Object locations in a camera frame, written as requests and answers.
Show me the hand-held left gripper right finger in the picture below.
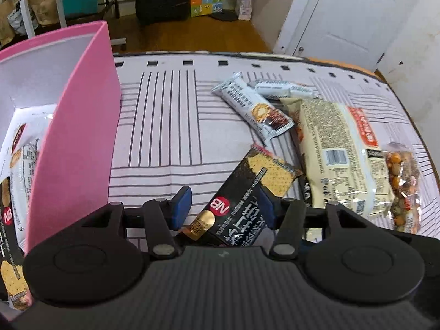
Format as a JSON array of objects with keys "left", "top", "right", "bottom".
[{"left": 256, "top": 184, "right": 370, "bottom": 261}]

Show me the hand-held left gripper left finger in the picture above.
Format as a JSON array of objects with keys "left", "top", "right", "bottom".
[{"left": 81, "top": 186, "right": 193, "bottom": 260}]

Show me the black cracker packet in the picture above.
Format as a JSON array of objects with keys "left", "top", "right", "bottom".
[
  {"left": 0, "top": 177, "right": 33, "bottom": 312},
  {"left": 177, "top": 144, "right": 304, "bottom": 248}
]

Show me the dark brown snack packet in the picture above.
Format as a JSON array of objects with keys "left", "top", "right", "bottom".
[{"left": 299, "top": 174, "right": 315, "bottom": 208}]

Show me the white blue wafer bar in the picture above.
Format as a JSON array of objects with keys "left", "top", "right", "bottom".
[
  {"left": 211, "top": 72, "right": 294, "bottom": 147},
  {"left": 254, "top": 78, "right": 320, "bottom": 100}
]

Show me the beige noodle pack red label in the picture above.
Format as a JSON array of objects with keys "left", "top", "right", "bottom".
[{"left": 347, "top": 106, "right": 396, "bottom": 219}]

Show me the pink cardboard box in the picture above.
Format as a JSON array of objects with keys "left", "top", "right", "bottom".
[{"left": 0, "top": 21, "right": 122, "bottom": 324}]

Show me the small clear mixed nut bag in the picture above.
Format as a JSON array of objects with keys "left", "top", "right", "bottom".
[{"left": 383, "top": 142, "right": 423, "bottom": 236}]

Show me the white cracker packet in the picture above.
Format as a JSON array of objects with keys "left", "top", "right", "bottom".
[{"left": 0, "top": 105, "right": 57, "bottom": 248}]

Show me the yellow snack packet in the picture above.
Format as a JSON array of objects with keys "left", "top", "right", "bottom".
[{"left": 278, "top": 97, "right": 306, "bottom": 143}]

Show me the black round mat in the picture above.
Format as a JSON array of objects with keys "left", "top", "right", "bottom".
[{"left": 209, "top": 11, "right": 238, "bottom": 22}]

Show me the white door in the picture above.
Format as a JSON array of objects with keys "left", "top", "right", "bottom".
[{"left": 285, "top": 0, "right": 406, "bottom": 71}]

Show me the brown paper bag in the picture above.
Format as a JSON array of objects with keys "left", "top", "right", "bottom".
[
  {"left": 29, "top": 0, "right": 61, "bottom": 26},
  {"left": 0, "top": 0, "right": 16, "bottom": 47}
]

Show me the white plastic bag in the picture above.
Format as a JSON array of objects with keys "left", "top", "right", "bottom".
[{"left": 7, "top": 5, "right": 38, "bottom": 37}]

